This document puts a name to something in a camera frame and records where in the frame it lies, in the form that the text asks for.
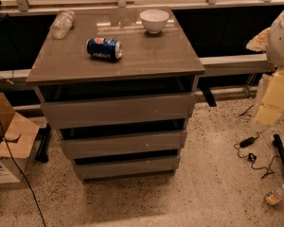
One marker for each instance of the yellow taped gripper finger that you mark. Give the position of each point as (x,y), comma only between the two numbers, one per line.
(269,101)

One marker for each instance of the grey drawer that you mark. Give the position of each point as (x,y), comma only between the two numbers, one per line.
(154,165)
(124,144)
(113,111)

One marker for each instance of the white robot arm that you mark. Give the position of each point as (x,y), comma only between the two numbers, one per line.
(271,42)

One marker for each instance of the grey bottom drawer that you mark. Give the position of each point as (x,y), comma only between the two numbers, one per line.
(154,165)

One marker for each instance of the grey drawer cabinet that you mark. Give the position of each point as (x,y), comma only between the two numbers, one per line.
(151,65)

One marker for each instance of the grey top drawer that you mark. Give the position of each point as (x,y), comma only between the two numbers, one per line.
(113,111)

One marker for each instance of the plastic bottle on floor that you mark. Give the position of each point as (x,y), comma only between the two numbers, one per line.
(275,195)

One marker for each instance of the white ceramic bowl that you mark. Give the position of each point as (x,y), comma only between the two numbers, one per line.
(154,20)

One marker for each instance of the blue pepsi can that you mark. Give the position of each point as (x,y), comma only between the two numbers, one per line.
(103,48)

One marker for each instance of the clear plastic bottle on cabinet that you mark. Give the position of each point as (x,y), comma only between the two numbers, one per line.
(62,24)

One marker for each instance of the black stand leg left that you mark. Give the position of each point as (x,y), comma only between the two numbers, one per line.
(43,136)

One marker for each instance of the cardboard box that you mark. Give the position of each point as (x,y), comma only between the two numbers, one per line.
(17,138)

